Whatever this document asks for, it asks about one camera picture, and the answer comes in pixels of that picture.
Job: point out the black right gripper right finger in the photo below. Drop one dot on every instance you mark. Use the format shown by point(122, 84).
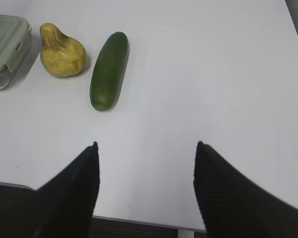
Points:
point(232, 206)

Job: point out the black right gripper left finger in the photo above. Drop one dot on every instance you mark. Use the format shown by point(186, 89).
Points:
point(62, 208)

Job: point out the green cucumber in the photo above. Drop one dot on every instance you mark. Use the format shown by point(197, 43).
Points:
point(109, 71)

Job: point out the yellow pear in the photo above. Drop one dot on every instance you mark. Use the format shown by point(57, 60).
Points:
point(61, 55)

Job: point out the green lidded glass container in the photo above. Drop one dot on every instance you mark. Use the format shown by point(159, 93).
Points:
point(15, 43)

